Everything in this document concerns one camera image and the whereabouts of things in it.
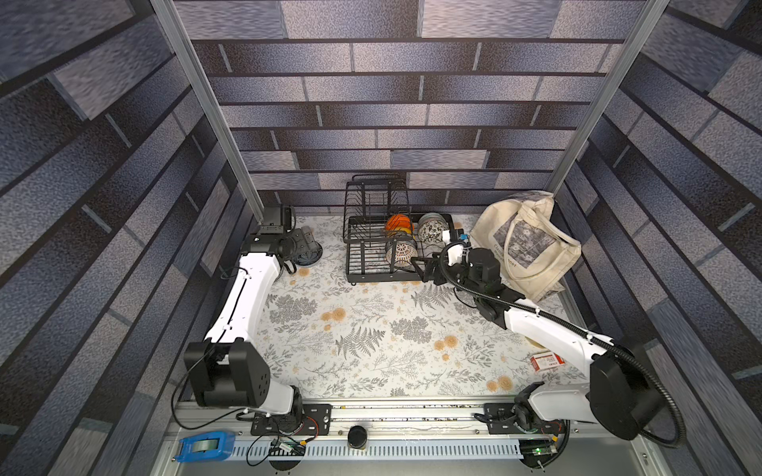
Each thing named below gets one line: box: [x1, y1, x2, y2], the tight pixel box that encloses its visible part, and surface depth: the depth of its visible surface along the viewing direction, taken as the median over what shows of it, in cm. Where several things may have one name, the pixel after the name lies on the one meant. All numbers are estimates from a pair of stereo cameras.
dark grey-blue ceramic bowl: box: [293, 239, 324, 267], surface depth 107 cm
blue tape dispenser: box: [174, 431, 237, 464], surface depth 68 cm
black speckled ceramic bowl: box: [416, 212, 449, 245], surface depth 112 cm
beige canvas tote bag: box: [469, 190, 582, 300], surface depth 99 cm
